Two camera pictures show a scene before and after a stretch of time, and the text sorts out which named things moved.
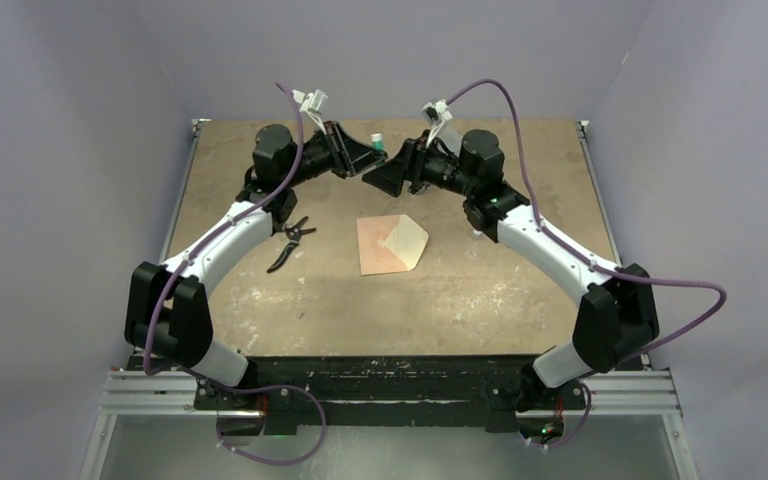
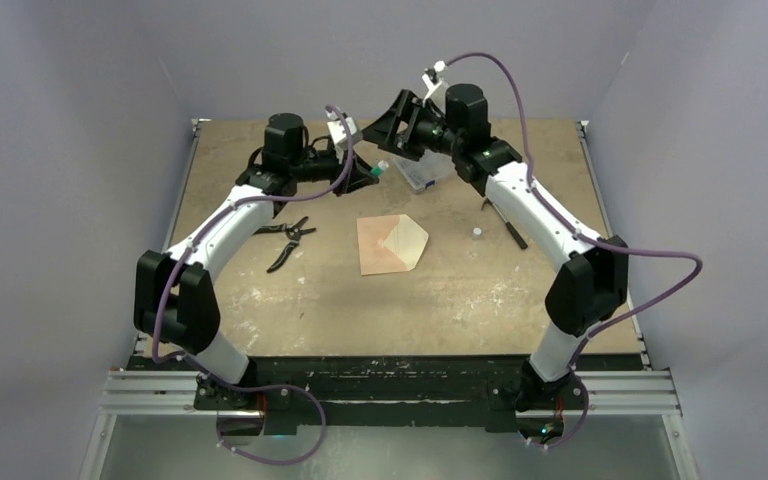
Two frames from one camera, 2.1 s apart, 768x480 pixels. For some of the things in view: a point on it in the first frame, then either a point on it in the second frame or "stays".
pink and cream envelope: [389, 244] stays
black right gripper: [411, 162] to [386, 131]
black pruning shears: [293, 232] stays
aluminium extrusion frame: [643, 393] stays
